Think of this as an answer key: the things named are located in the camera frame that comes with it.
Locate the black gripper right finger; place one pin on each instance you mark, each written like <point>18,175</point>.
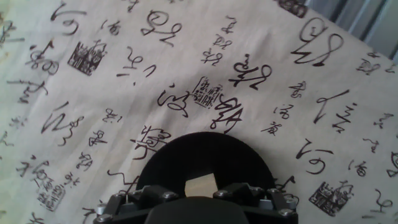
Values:
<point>267,202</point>

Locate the small wooden cube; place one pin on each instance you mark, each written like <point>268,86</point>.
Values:
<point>200,186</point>

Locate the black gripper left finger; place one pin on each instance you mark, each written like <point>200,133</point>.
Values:
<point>124,202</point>

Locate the beige calligraphy print cloth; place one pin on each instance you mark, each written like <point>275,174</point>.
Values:
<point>124,93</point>

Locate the round black scale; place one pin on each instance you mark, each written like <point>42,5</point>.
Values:
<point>202,155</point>

